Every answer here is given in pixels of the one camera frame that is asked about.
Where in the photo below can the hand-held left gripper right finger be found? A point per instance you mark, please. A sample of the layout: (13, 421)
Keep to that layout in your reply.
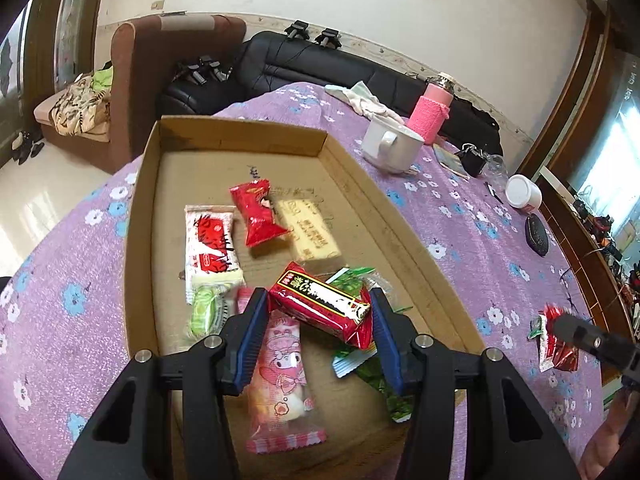
(387, 350)

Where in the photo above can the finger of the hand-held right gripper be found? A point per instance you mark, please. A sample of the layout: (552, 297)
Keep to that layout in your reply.
(590, 340)

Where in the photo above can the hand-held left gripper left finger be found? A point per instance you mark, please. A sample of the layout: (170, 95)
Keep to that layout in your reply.
(249, 345)

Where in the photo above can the green snack packet white edge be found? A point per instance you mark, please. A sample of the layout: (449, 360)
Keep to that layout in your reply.
(370, 374)

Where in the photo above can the red snack packet green edge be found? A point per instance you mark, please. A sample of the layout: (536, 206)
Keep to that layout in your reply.
(555, 355)

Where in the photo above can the pink cartoon snack packet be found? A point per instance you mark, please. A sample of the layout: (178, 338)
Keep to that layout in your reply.
(280, 390)

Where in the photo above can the red snack packet black label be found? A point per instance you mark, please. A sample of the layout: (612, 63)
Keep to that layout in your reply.
(315, 302)

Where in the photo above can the plain red snack packet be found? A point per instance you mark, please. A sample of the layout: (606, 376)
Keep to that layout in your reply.
(257, 215)

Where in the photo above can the shallow cardboard tray box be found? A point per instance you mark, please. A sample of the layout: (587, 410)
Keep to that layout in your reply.
(200, 175)

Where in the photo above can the person's right forearm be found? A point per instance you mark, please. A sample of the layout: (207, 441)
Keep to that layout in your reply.
(612, 440)

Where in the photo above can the light green wrapped candy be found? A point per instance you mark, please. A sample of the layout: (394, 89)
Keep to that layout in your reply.
(207, 310)

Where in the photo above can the pale green-printed packet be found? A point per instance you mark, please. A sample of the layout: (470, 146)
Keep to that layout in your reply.
(611, 394)

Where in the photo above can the red and white snack packet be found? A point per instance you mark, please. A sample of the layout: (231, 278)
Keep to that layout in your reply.
(210, 240)

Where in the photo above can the black oval case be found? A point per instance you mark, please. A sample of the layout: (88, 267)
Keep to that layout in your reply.
(537, 235)

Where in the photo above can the beige biscuit packet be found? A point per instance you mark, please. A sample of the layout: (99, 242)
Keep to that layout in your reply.
(312, 232)

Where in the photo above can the white plastic jar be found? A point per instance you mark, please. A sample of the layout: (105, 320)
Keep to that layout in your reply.
(522, 190)

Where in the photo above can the black pen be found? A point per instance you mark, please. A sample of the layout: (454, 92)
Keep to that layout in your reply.
(492, 191)

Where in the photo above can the green booklet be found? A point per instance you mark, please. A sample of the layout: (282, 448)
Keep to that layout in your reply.
(450, 162)

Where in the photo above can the white ceramic mug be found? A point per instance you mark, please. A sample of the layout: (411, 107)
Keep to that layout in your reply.
(395, 150)

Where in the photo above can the clear plastic cup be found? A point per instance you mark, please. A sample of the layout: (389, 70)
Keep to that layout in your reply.
(495, 162)

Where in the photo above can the purple floral tablecloth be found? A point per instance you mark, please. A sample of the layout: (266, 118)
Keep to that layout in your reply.
(75, 240)

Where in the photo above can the wooden cabinet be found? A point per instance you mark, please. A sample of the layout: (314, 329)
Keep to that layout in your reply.
(565, 110)

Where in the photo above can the pink bottle with knit sleeve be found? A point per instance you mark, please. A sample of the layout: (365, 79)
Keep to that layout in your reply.
(427, 112)

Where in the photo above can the dark cloth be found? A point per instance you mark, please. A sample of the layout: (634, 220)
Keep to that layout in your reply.
(480, 125)

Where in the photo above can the white cloth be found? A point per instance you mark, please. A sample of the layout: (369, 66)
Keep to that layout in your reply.
(360, 95)

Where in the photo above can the spare black gripper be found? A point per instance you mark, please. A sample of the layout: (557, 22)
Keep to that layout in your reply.
(298, 31)
(216, 67)
(328, 38)
(192, 72)

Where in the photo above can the black leather sofa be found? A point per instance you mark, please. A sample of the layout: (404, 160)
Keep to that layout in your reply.
(300, 65)

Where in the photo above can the dark shoe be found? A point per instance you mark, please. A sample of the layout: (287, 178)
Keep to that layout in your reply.
(36, 149)
(21, 149)

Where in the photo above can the patterned cream blanket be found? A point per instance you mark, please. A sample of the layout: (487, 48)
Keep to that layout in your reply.
(80, 105)

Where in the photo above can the brown armchair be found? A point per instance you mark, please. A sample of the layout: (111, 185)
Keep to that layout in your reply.
(150, 60)

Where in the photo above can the wooden glass-panelled door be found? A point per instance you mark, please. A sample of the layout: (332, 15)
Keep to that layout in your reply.
(42, 20)

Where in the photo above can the wall switch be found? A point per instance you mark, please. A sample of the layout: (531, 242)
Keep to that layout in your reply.
(158, 5)

